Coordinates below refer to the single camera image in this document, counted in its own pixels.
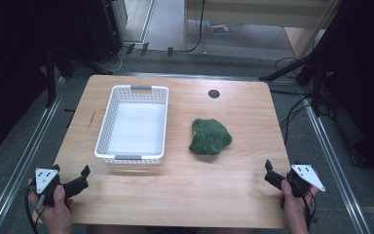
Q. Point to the white plastic basket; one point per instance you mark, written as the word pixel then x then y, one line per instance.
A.
pixel 136 130

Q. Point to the black round table grommet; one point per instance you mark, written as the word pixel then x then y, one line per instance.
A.
pixel 214 94

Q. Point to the black metal stand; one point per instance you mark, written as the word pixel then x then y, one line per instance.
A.
pixel 50 81
pixel 305 65

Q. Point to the book with red cover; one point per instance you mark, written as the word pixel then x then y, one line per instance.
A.
pixel 218 28

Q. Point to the person's left hand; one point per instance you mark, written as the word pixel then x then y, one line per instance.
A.
pixel 56 216

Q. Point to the green cloth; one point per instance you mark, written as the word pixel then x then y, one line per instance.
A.
pixel 209 136

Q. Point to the black curtain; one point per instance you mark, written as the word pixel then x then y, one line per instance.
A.
pixel 13 65
pixel 366 81

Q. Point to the light wooden shelf unit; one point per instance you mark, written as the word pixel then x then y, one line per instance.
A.
pixel 256 11

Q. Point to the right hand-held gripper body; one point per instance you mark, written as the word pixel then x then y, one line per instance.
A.
pixel 305 177

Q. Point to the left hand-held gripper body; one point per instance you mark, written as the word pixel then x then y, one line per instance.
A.
pixel 47 188

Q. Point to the black cabinet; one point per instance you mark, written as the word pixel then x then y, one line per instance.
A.
pixel 105 26

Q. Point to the person's right hand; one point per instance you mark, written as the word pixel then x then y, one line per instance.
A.
pixel 295 213

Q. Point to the aluminium floor rail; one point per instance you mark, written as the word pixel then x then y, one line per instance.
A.
pixel 22 162
pixel 334 169

